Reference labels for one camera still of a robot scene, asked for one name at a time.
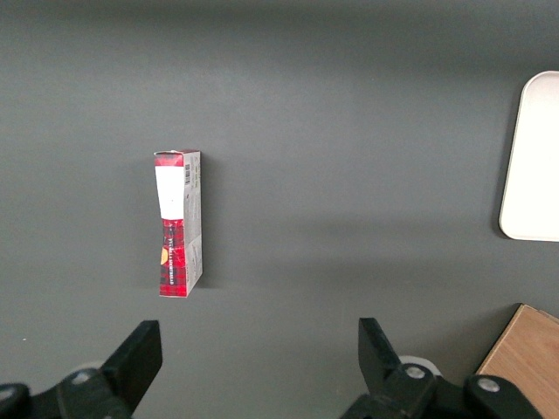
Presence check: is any red plaid cardboard box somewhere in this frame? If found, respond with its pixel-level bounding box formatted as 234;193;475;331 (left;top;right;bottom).
153;149;204;299

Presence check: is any wooden drawer cabinet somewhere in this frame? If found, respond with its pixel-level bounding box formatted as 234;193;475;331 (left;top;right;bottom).
475;303;559;419

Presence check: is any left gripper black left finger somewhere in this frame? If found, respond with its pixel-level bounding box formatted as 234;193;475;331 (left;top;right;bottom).
0;319;164;419

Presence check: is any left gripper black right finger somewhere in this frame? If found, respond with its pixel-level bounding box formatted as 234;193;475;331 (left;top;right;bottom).
338;317;542;419

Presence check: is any cream plastic tray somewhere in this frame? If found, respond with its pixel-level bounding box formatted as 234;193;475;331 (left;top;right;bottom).
498;70;559;243

